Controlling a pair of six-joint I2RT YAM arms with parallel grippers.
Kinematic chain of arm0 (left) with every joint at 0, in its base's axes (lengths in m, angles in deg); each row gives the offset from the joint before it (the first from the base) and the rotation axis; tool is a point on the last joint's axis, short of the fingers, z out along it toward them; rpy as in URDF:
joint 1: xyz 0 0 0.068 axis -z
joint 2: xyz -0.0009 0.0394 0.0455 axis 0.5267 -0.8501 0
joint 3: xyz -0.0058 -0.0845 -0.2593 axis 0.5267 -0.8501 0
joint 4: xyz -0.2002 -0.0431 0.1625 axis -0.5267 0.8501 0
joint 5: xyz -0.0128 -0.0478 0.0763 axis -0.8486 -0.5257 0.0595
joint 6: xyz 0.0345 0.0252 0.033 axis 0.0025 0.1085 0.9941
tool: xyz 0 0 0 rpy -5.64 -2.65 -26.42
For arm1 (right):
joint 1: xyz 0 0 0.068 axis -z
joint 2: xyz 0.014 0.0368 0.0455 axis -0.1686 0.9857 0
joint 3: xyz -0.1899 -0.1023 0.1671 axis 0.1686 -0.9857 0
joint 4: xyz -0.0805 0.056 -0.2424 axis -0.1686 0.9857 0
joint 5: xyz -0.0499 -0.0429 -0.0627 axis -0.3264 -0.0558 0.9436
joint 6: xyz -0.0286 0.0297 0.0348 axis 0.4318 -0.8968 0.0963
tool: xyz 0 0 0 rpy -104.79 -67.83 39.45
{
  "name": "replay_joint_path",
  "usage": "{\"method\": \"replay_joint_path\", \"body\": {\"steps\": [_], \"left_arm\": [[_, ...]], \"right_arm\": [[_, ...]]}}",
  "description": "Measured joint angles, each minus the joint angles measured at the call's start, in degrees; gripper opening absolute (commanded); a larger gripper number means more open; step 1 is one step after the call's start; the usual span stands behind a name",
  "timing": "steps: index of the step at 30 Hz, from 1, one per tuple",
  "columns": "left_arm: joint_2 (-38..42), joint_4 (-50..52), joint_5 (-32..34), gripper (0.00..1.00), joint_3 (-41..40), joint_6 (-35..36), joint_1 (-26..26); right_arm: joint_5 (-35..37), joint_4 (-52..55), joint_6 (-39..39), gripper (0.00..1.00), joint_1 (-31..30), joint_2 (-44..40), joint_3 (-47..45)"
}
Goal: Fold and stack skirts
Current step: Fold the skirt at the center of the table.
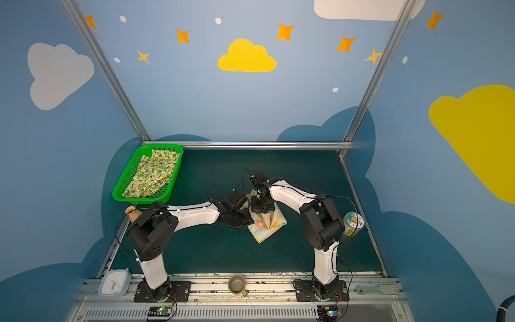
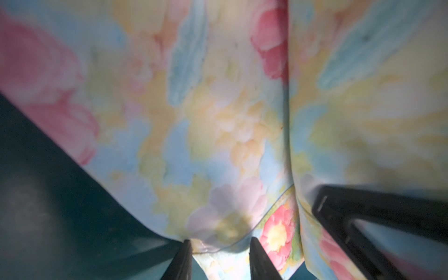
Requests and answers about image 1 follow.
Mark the white square clock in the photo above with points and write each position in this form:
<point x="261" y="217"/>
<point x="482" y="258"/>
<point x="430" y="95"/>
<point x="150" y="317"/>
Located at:
<point x="115" y="283"/>

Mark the tape roll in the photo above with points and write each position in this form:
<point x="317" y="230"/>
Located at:
<point x="353" y="223"/>

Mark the pastel floral skirt pink flowers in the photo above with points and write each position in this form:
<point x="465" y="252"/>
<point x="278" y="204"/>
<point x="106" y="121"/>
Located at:
<point x="264" y="224"/>

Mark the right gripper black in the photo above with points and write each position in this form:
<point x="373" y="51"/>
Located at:
<point x="261" y="202"/>

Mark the lemon print skirt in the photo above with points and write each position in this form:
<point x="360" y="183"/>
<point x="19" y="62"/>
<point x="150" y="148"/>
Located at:
<point x="151" y="174"/>

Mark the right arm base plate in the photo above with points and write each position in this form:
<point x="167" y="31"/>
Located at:
<point x="312" y="291"/>

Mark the left green circuit board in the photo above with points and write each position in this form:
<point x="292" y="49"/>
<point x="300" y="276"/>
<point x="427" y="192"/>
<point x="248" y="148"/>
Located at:
<point x="159" y="313"/>

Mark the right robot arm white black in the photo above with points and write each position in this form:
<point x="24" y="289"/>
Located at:
<point x="323" y="226"/>

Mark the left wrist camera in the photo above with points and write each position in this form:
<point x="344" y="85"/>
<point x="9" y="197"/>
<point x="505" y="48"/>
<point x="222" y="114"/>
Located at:
<point x="237" y="199"/>

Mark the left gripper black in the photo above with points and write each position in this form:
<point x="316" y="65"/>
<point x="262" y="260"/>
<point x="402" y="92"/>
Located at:
<point x="240" y="216"/>

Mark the aluminium frame back rail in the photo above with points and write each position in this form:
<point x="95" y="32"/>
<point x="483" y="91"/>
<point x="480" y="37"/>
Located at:
<point x="258" y="145"/>

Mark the right green circuit board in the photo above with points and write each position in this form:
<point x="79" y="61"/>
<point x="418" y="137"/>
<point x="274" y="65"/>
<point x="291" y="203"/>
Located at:
<point x="328" y="314"/>

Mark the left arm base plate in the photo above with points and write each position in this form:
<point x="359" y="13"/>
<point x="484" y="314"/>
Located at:
<point x="169" y="292"/>

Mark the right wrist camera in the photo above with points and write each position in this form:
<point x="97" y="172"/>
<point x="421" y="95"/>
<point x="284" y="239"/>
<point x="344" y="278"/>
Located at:
<point x="259" y="179"/>

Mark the terracotta ribbed vase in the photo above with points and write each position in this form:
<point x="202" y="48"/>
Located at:
<point x="133" y="213"/>

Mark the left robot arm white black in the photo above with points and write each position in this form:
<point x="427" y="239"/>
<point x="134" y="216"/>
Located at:
<point x="150" y="230"/>

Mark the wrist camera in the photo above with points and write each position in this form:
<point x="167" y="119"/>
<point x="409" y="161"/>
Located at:
<point x="237" y="199"/>
<point x="259" y="179"/>

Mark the green circuit board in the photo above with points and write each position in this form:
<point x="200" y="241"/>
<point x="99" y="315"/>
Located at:
<point x="328" y="314"/>
<point x="159" y="313"/>

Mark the green plastic basket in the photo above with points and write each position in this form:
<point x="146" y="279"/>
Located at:
<point x="165" y="193"/>

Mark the olive ceramic mug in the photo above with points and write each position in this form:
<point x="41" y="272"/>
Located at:
<point x="237" y="286"/>

